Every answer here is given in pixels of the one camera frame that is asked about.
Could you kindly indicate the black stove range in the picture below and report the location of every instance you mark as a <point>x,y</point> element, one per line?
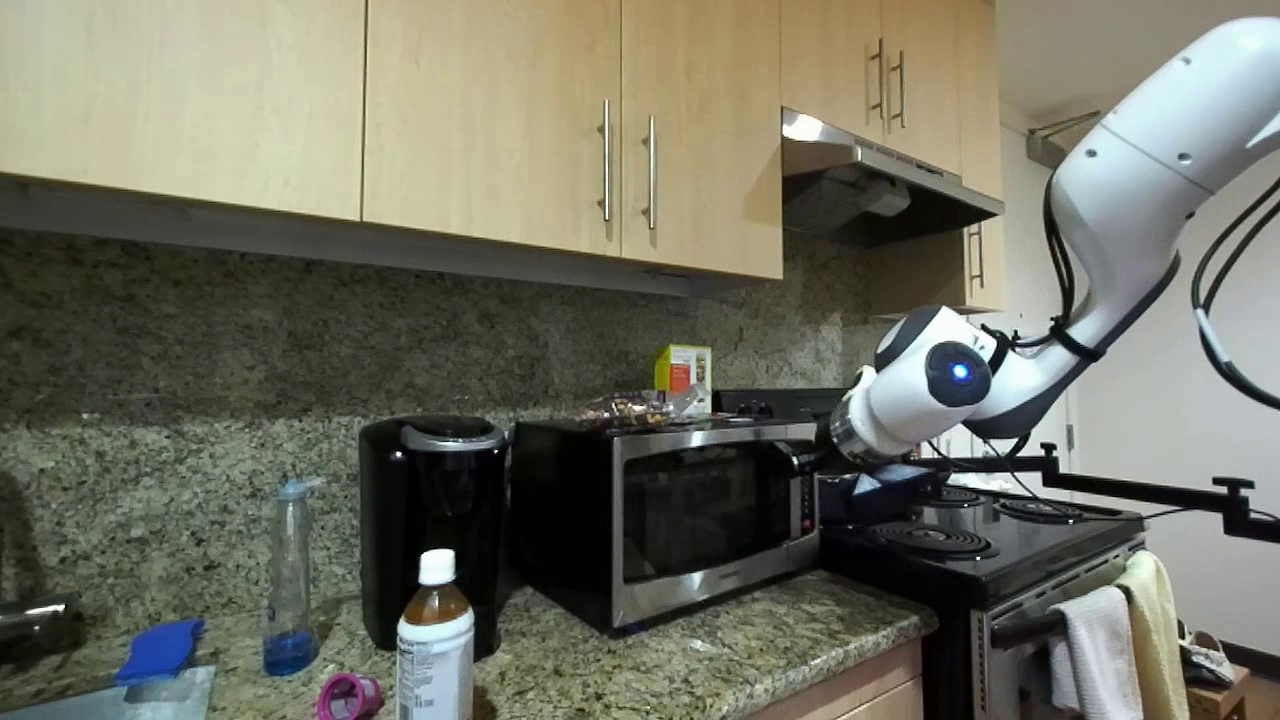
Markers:
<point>989,567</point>

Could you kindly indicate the white hanging towel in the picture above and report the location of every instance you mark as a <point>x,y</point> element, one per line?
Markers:
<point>1094,669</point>

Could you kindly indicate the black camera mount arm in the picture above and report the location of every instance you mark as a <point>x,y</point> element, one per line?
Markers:
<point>1229,496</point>

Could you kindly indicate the black microwave door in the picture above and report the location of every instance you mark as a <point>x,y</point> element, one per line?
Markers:
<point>702,512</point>

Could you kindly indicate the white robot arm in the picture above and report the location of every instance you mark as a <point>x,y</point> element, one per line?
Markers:
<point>1113,215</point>

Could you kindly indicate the purple small object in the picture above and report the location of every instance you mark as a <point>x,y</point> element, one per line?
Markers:
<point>350,696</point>

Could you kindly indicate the yellow hanging towel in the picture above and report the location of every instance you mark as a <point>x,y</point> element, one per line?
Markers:
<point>1153,639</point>

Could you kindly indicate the steel range hood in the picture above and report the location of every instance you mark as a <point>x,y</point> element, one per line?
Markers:
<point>840,185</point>

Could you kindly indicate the colourful small box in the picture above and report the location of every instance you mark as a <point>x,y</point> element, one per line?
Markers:
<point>687,378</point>

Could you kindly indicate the stainless steel microwave oven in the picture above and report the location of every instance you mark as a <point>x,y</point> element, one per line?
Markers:
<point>561,510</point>

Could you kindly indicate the clear blue spray bottle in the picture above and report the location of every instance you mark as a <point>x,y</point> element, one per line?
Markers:
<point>289,631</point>

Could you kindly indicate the blue sponge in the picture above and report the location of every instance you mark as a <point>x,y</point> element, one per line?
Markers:
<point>163,651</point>

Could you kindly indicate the black coffee maker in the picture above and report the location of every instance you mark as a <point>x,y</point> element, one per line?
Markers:
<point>435,480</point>

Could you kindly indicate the brown bottle white cap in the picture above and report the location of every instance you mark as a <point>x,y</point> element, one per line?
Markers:
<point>435,646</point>

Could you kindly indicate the upper wooden cabinets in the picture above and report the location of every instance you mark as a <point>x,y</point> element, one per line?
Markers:
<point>567,140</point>

